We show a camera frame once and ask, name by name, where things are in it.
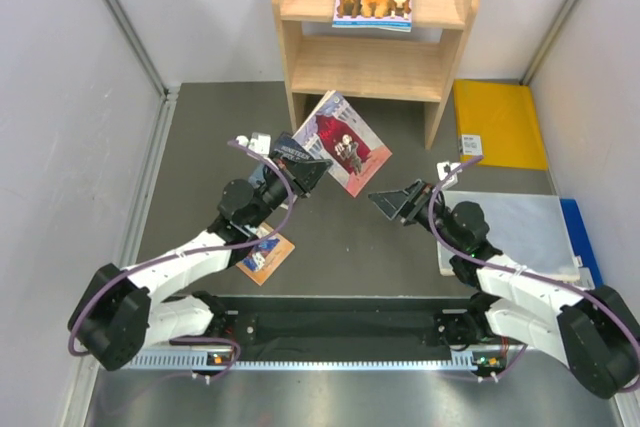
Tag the dark Nineteen Eighty-Four book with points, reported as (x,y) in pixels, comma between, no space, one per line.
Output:
(290,149)

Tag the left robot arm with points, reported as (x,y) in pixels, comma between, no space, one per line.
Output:
(124,311)

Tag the aluminium front rail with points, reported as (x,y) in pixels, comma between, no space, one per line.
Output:
(169,355)

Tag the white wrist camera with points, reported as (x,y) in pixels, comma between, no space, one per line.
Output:
(257,142)
(446,174)

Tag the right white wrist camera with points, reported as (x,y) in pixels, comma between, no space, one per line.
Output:
(446,174)

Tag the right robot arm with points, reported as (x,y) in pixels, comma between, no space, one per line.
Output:
(550,307)

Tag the clear plastic file folder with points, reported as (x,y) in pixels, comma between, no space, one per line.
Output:
(529,228)

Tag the yellow file folder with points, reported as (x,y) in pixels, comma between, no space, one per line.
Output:
(498,122)

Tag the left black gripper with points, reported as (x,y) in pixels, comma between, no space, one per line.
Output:
(307,175)

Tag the blue file folder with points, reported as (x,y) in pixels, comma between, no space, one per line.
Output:
(579,239)

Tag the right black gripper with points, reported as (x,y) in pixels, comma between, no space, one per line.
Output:
(414,197)

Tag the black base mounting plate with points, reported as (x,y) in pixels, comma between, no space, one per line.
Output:
(342,329)

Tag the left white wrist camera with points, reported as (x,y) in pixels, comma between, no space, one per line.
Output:
(257,142)

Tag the wooden two-tier shelf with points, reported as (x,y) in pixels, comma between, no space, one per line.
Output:
(373,67)

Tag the orange Othello picture book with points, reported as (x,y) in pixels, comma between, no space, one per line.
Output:
(265,258)

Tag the red castle picture book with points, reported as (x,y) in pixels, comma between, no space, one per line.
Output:
(335,131)

